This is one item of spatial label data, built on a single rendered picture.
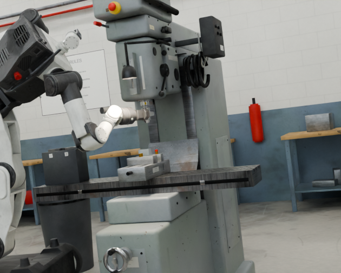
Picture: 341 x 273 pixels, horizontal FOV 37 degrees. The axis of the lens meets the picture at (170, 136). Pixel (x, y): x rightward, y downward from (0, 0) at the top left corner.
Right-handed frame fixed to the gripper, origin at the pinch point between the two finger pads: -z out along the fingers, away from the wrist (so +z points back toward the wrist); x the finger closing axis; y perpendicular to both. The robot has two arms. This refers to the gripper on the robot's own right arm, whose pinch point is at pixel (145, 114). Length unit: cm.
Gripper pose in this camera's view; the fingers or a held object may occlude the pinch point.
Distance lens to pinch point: 269.6
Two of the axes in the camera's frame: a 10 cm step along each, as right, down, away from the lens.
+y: 1.1, 9.9, 0.2
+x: -7.0, 0.7, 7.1
